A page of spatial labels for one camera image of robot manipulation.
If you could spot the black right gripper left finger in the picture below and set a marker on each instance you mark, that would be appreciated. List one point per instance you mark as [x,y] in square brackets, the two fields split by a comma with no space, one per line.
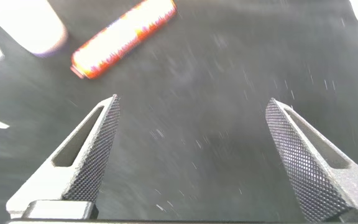
[82,161]

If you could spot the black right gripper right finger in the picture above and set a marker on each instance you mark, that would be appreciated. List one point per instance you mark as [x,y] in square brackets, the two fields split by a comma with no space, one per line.
[309,161]

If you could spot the orange sausage stick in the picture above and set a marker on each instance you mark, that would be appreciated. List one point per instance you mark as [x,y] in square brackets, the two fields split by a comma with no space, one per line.
[123,37]

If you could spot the purple trash bag roll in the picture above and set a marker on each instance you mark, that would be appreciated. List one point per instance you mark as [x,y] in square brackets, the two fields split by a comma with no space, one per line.
[20,25]

